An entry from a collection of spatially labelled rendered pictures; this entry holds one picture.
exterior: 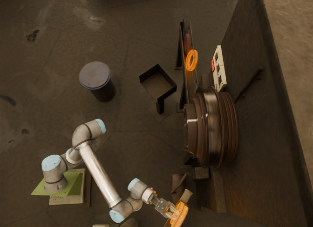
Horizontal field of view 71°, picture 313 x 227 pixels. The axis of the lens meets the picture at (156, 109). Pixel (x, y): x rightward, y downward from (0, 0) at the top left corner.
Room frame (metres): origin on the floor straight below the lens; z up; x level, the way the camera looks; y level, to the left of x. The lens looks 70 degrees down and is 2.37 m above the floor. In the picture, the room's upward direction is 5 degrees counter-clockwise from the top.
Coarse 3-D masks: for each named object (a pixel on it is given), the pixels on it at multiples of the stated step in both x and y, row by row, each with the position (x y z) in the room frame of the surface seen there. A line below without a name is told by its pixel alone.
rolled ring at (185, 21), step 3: (183, 21) 1.47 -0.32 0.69; (186, 21) 1.42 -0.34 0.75; (183, 24) 1.47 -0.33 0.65; (186, 24) 1.39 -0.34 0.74; (183, 27) 1.46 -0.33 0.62; (186, 27) 1.36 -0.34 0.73; (183, 30) 1.44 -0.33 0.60; (186, 30) 1.35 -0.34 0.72; (183, 33) 1.41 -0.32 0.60; (186, 33) 1.33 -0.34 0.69; (183, 36) 1.37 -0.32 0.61
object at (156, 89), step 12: (144, 72) 0.95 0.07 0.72; (156, 72) 1.02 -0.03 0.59; (144, 84) 0.90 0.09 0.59; (156, 84) 0.89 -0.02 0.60; (168, 84) 0.88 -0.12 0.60; (156, 96) 0.77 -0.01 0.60; (168, 96) 0.76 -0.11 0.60; (156, 108) 0.85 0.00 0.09; (168, 108) 0.87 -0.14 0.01; (156, 120) 0.74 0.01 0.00
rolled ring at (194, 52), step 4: (192, 52) 1.09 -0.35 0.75; (196, 52) 1.07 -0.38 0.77; (188, 56) 1.10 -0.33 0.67; (196, 56) 1.03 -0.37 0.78; (188, 60) 1.07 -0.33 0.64; (196, 60) 0.99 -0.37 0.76; (188, 64) 1.04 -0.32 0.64; (192, 64) 0.98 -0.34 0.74; (196, 64) 0.97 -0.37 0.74; (188, 68) 0.98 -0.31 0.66; (192, 68) 0.96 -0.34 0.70
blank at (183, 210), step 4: (180, 208) -0.11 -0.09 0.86; (184, 208) -0.11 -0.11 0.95; (188, 208) -0.11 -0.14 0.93; (180, 212) -0.13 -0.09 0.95; (184, 212) -0.13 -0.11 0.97; (176, 216) -0.16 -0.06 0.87; (180, 216) -0.15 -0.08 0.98; (184, 216) -0.15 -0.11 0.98; (176, 220) -0.17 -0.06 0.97; (180, 220) -0.17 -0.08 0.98; (172, 224) -0.19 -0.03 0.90; (176, 224) -0.19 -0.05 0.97; (180, 224) -0.19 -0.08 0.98
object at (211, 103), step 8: (200, 88) 0.51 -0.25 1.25; (208, 88) 0.51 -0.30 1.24; (208, 96) 0.43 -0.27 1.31; (216, 96) 0.43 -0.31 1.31; (208, 104) 0.38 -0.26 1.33; (216, 104) 0.38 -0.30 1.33; (208, 112) 0.34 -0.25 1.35; (216, 112) 0.34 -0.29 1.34; (208, 120) 0.30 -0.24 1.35; (216, 120) 0.29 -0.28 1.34; (208, 128) 0.26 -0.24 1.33; (216, 128) 0.26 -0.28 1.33; (208, 136) 0.23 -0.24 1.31; (216, 136) 0.22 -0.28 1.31; (208, 144) 0.19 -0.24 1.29; (216, 144) 0.19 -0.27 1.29; (208, 152) 0.16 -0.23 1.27; (216, 152) 0.15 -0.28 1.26; (208, 160) 0.12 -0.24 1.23; (216, 160) 0.12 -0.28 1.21
